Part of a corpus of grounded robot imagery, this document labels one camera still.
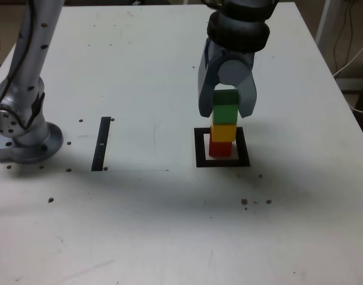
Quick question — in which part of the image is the black tape square outline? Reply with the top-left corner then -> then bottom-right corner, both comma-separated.
193,126 -> 251,168

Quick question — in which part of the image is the yellow cube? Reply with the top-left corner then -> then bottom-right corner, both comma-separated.
210,123 -> 237,143

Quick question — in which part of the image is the red cube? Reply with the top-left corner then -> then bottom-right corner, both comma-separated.
208,135 -> 233,157

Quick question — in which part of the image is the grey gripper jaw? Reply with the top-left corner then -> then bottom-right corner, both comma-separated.
218,58 -> 258,120
197,39 -> 221,119

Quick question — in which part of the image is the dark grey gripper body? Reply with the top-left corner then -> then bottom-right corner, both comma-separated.
209,39 -> 256,71

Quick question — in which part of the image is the black tape strip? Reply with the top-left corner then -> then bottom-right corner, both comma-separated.
91,116 -> 112,172

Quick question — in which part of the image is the white cable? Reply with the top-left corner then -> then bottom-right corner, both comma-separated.
346,97 -> 363,114
332,37 -> 363,78

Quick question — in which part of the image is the green cube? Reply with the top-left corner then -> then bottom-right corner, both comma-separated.
211,90 -> 240,125

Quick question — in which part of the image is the white frame post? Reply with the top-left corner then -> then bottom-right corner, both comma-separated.
314,0 -> 333,53

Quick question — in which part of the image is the black hanging cable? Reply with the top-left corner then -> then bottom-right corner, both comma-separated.
332,0 -> 355,71

